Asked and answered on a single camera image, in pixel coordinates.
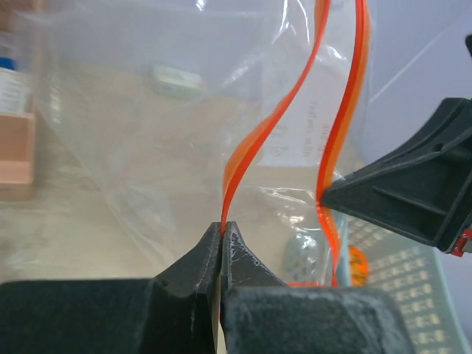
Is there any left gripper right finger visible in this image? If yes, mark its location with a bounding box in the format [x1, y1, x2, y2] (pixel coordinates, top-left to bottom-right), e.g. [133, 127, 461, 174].
[221, 222, 415, 353]

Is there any blue plastic basket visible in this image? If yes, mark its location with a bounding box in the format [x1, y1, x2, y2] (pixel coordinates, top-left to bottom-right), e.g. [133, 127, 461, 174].
[283, 213, 472, 354]

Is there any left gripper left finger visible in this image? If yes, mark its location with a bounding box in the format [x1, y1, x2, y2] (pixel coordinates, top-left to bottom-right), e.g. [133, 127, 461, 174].
[1, 223, 222, 353]

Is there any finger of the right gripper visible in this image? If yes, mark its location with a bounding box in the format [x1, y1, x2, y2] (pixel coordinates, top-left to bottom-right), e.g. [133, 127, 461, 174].
[322, 98, 471, 254]

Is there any white blue bottle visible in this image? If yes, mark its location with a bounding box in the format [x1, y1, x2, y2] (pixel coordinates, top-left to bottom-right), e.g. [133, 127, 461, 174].
[1, 31, 29, 115]

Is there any orange file organizer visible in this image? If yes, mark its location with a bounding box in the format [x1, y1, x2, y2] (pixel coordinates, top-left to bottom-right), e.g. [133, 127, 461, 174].
[1, 1, 44, 201]

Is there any orange fruit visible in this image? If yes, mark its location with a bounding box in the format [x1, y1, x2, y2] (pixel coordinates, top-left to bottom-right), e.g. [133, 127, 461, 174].
[349, 246, 369, 287]

